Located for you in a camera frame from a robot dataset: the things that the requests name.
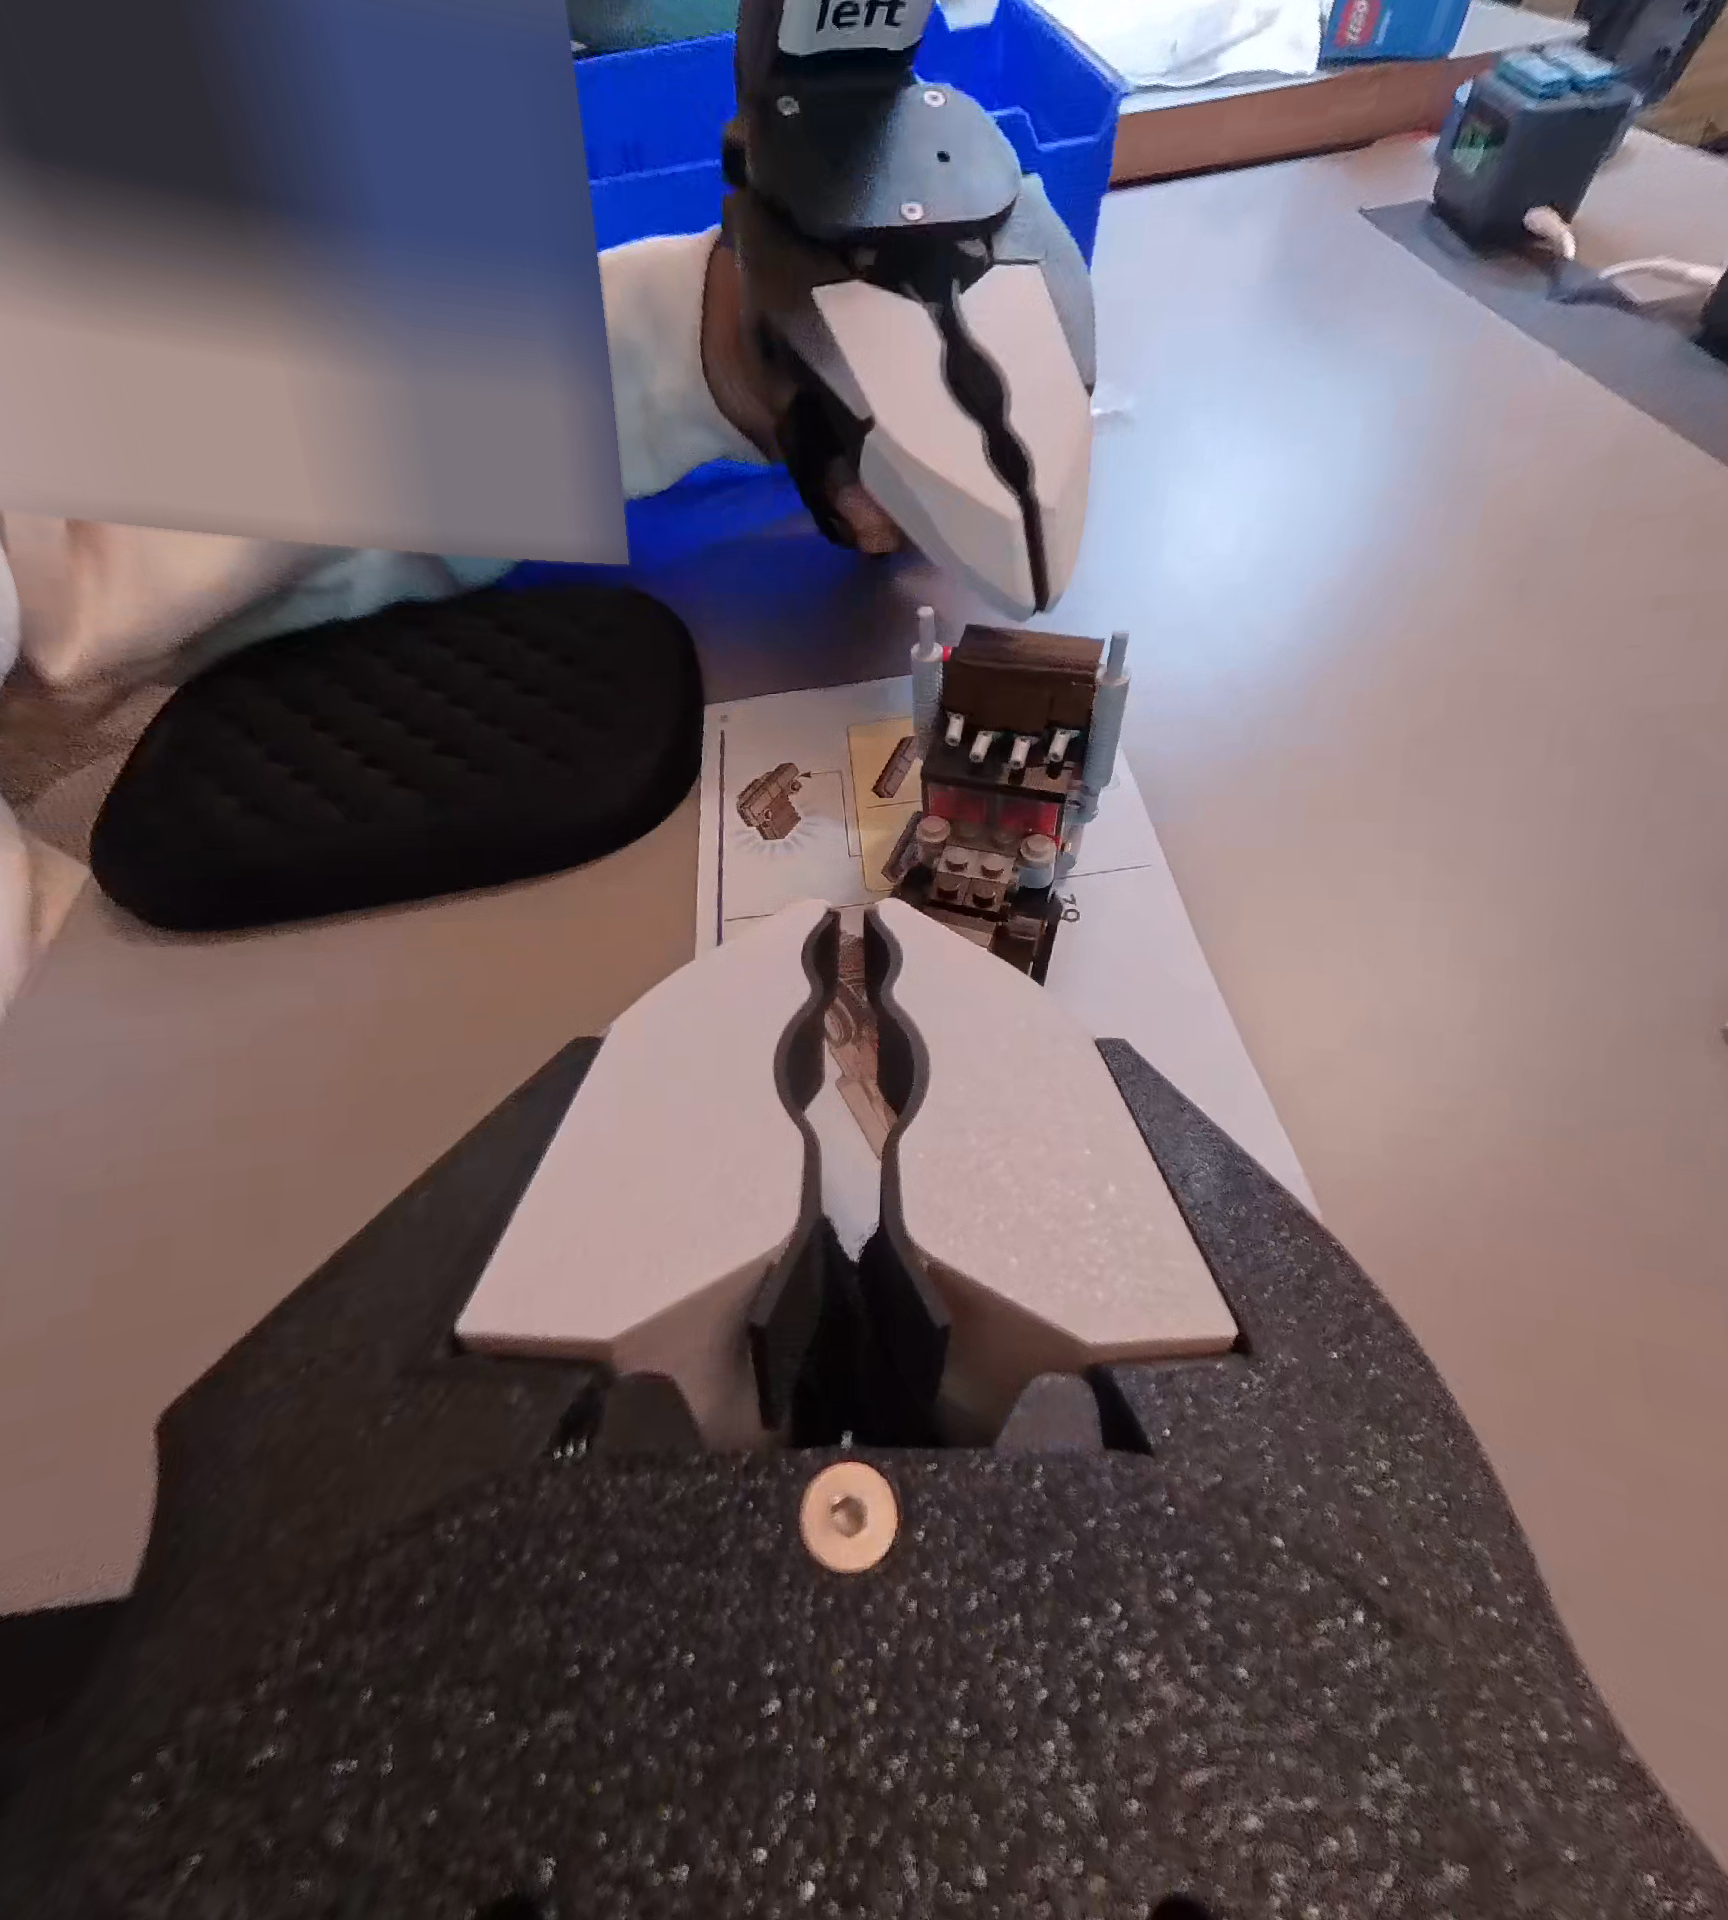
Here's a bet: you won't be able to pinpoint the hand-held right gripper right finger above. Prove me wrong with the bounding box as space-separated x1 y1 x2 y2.
869 897 1244 1450

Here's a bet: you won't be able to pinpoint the black wrist rest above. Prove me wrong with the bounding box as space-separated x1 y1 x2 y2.
88 583 707 937

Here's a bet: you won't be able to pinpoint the blue plastic bin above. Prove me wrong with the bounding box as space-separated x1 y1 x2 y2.
570 0 1129 607

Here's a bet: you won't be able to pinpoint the clear plastic bags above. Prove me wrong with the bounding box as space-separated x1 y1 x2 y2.
1028 0 1328 97

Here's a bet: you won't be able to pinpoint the open instruction booklet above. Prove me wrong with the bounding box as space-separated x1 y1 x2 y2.
697 683 1320 1221

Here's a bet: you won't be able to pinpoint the white cable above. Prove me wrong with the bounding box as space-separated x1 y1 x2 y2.
1520 207 1728 313

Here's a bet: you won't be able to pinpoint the black red lego truck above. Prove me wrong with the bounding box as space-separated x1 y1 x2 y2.
887 607 1140 989

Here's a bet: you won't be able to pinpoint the small blue lego box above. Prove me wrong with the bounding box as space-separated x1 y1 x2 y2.
1319 0 1477 66

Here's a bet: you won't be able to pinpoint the person's left forearm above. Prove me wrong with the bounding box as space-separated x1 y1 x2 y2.
600 225 792 504

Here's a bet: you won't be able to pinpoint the person's left hand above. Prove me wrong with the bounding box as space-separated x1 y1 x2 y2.
699 236 914 553

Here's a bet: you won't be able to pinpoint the battery charger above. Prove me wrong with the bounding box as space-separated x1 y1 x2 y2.
1430 44 1642 254

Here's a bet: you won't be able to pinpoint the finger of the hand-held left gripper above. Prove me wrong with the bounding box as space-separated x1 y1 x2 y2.
954 180 1102 615
811 283 1047 620

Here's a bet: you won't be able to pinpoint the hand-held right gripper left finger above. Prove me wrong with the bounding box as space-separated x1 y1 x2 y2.
457 897 849 1450

